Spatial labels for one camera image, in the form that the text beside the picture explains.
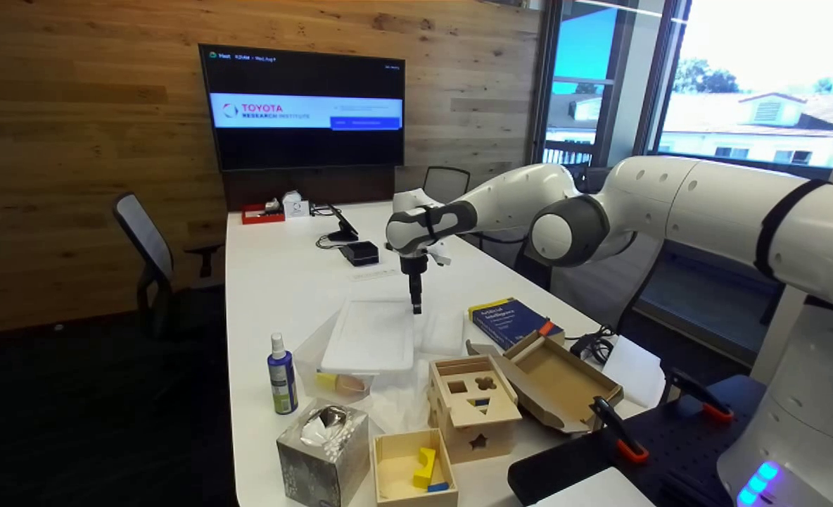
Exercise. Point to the red flat object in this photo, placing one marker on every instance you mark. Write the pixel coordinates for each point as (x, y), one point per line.
(261, 216)

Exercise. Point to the wooden shape sorter box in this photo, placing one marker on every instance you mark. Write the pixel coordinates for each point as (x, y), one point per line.
(474, 406)

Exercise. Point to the blue and yellow book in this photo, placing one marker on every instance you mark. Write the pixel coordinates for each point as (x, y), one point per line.
(507, 318)

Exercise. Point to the white object near tv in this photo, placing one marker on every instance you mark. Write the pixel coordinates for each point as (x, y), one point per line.
(294, 204)

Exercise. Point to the open cardboard box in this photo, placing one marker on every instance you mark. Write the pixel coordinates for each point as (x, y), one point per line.
(555, 386)

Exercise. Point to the grey office chair far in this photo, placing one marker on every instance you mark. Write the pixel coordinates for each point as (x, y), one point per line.
(166, 311)

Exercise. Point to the black clamp orange handle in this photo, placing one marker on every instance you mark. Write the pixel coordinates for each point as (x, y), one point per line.
(626, 445)

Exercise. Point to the grey office chair back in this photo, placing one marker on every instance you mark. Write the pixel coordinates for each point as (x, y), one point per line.
(446, 180)

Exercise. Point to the white paper sheet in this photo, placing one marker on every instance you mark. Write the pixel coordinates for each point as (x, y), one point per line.
(636, 373)

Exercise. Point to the white plastic tote lid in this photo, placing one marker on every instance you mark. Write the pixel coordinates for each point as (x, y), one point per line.
(370, 337)

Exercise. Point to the black small box device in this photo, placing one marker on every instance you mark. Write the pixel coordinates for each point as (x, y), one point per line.
(362, 255)

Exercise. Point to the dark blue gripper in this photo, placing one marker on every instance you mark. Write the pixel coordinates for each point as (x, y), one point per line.
(415, 266)

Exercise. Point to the grey office chair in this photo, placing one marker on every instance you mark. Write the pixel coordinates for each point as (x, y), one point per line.
(446, 180)
(166, 311)

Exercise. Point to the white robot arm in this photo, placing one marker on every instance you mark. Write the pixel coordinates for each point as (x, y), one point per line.
(770, 221)

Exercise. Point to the grey tissue box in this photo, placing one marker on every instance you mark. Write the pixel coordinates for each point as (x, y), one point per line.
(325, 454)

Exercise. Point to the blue spray bottle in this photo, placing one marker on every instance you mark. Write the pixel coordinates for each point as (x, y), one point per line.
(283, 375)

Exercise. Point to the wooden tray with blocks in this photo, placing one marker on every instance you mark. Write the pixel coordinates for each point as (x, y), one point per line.
(412, 470)

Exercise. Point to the wall mounted tv screen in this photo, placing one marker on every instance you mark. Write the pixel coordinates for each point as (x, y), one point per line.
(303, 111)

